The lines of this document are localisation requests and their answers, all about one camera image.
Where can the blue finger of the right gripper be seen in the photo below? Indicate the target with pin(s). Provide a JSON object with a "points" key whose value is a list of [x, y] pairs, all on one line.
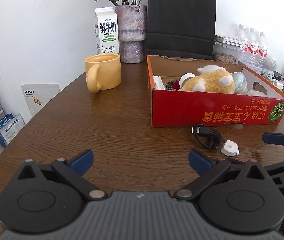
{"points": [[273, 138]]}

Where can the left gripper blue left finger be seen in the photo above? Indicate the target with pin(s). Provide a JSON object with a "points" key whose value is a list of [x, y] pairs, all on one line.
{"points": [[82, 162]]}

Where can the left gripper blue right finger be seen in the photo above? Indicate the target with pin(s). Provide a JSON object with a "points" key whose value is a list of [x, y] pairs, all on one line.
{"points": [[200, 162]]}

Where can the white small charger dock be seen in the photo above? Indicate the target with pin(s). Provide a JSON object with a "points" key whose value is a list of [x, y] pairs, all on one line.
{"points": [[230, 149]]}

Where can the yellow white plush toy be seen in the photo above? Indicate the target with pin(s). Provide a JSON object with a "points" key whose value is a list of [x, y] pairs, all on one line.
{"points": [[211, 78]]}

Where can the white charger block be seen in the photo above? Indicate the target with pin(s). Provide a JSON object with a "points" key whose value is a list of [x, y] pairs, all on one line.
{"points": [[277, 84]]}

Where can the black power adapter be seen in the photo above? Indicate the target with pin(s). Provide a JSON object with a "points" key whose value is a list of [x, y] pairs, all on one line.
{"points": [[277, 75]]}

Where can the red cardboard box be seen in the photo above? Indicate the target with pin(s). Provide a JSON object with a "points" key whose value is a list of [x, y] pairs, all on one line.
{"points": [[173, 108]]}

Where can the white robot figurine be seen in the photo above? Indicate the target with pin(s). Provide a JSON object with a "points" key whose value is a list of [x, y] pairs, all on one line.
{"points": [[269, 68]]}

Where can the blue white booklet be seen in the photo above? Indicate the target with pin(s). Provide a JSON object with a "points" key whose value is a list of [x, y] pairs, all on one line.
{"points": [[9, 127]]}

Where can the right water bottle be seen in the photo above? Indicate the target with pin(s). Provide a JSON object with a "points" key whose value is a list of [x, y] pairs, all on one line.
{"points": [[262, 50]]}

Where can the water bottle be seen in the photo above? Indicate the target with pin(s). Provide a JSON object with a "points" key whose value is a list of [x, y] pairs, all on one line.
{"points": [[252, 47], [242, 38], [262, 50]]}

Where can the middle water bottle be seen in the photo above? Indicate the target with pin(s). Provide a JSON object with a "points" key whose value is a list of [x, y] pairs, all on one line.
{"points": [[252, 47]]}

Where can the yellow ceramic mug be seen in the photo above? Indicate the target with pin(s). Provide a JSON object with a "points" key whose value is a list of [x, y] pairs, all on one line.
{"points": [[103, 72]]}

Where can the clear seed storage container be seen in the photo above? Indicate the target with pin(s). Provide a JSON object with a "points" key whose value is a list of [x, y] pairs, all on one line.
{"points": [[226, 49]]}

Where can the left water bottle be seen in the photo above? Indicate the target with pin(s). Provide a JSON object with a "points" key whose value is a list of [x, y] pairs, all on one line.
{"points": [[242, 38]]}

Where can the white milk carton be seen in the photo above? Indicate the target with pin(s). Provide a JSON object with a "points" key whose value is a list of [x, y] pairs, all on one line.
{"points": [[106, 31]]}

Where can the black paper bag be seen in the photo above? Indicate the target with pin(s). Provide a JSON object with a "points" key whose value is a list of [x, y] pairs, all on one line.
{"points": [[181, 28]]}

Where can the purple ceramic vase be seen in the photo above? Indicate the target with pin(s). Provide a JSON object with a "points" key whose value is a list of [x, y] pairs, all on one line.
{"points": [[132, 32]]}

